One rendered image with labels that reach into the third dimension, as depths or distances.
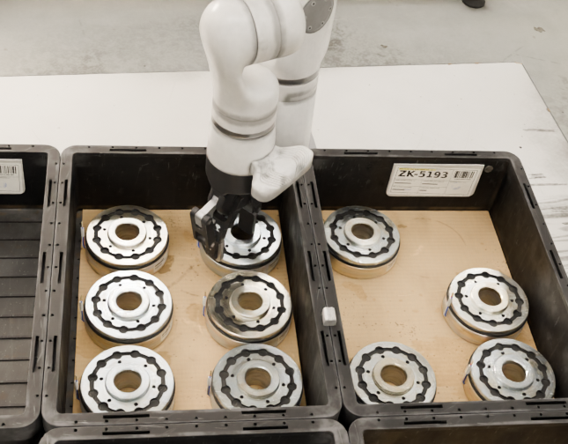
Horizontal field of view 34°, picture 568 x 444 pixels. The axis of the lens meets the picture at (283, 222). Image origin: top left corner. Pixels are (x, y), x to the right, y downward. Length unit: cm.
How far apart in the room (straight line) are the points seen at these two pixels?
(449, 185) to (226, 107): 42
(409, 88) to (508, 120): 19
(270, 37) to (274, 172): 16
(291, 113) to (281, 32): 41
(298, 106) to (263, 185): 35
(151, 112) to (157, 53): 130
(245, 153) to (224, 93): 8
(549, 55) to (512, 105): 146
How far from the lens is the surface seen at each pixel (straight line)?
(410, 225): 129
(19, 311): 115
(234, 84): 94
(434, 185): 128
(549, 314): 117
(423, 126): 166
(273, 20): 92
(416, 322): 118
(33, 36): 295
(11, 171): 121
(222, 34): 91
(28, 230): 124
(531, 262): 122
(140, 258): 115
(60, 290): 104
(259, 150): 101
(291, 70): 127
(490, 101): 176
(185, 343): 112
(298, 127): 135
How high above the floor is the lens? 174
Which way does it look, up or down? 46 degrees down
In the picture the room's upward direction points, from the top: 10 degrees clockwise
